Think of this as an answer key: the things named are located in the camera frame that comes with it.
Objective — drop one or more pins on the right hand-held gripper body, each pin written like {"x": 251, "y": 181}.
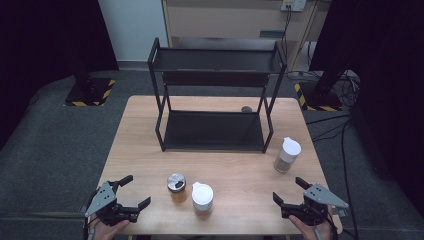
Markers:
{"x": 321, "y": 196}

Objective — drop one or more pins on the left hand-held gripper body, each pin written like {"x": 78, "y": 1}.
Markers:
{"x": 101, "y": 199}

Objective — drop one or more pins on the metal-lid jar with orange spice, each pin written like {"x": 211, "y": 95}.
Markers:
{"x": 176, "y": 186}

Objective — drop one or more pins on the black metal two-tier rack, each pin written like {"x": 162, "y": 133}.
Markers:
{"x": 213, "y": 131}

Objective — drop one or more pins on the person's left hand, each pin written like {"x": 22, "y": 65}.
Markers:
{"x": 108, "y": 231}

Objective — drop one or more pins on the person's right hand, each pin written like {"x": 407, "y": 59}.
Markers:
{"x": 308, "y": 230}

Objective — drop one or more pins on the white-lid jar with grey pepper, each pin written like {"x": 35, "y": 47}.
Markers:
{"x": 287, "y": 154}

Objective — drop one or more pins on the black stand with striped base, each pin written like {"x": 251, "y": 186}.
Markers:
{"x": 88, "y": 91}
{"x": 320, "y": 96}

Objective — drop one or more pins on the grey round table grommet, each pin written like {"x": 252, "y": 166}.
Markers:
{"x": 246, "y": 109}

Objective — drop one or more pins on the dark curtain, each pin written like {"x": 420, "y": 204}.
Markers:
{"x": 40, "y": 50}
{"x": 386, "y": 83}

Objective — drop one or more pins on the grey cabinet label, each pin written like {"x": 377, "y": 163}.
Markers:
{"x": 272, "y": 34}

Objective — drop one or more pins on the beige wooden cabinet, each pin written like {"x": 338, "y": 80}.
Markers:
{"x": 220, "y": 21}

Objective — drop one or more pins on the white wall socket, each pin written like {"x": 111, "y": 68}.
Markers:
{"x": 293, "y": 4}

